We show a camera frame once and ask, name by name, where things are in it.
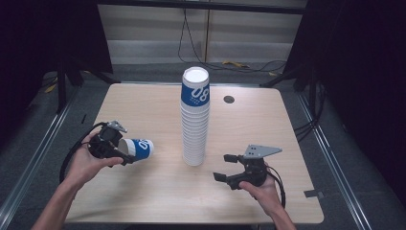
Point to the metal floor rail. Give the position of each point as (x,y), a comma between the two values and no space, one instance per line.
(35,159)
(335,166)

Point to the person's right hand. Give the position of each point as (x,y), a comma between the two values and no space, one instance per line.
(268,195)

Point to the grey tape strip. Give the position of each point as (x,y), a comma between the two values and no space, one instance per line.
(312,193)

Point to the stack of white paper cups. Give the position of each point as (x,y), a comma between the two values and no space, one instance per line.
(194,127)

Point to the yellow tape scrap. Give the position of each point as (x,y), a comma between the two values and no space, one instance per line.
(50,88)
(234,64)

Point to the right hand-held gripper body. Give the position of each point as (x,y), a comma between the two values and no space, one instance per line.
(253,172)

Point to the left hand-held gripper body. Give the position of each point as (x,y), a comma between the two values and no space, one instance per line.
(103,143)

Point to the black overhead beam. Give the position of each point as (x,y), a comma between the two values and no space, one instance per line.
(204,6)

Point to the black curtain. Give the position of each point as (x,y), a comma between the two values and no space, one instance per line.
(38,38)
(360,64)

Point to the black metal stand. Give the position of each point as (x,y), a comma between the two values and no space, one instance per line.
(61,89)
(312,92)

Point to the person's left hand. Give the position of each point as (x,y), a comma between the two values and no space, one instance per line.
(81,166)

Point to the round dark table grommet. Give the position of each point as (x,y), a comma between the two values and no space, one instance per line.
(229,99)

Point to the single blue label paper cup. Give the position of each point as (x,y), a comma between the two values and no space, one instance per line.
(140,149)

